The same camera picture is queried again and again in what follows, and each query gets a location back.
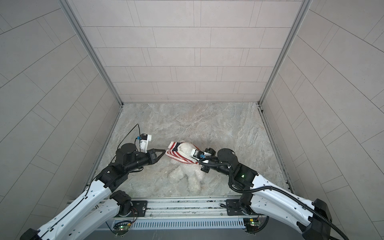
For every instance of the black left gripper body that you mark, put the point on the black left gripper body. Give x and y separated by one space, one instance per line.
139 161

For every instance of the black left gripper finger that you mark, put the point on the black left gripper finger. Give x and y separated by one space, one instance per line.
159 151
157 157

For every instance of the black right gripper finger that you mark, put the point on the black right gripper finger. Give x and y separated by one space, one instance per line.
205 169
210 151

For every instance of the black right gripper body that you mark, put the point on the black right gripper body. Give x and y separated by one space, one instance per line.
216 164

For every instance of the white plush teddy bear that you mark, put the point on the white plush teddy bear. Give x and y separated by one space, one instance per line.
192 172

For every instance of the red white striped shirt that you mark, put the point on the red white striped shirt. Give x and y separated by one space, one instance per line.
182 152

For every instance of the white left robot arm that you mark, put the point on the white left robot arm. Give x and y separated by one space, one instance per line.
101 201

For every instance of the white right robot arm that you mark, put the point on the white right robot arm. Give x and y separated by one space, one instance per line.
259 196

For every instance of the right green circuit board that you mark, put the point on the right green circuit board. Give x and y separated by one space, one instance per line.
251 225

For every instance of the green circuit board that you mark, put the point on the green circuit board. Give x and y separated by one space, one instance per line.
123 226
251 225

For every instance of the left green circuit board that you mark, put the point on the left green circuit board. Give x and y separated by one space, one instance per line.
123 226

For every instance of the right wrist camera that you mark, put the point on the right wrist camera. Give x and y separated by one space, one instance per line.
197 154

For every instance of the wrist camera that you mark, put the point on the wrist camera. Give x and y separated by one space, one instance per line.
144 142
197 154

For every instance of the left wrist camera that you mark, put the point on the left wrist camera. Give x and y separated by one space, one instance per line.
144 142

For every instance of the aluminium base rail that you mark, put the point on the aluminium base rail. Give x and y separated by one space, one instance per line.
185 213

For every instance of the aluminium corner post left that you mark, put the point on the aluminium corner post left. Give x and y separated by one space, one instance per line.
65 6

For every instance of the aluminium corner post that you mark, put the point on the aluminium corner post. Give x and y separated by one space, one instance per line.
290 38
65 6

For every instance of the aluminium corner post right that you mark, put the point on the aluminium corner post right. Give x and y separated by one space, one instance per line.
290 38

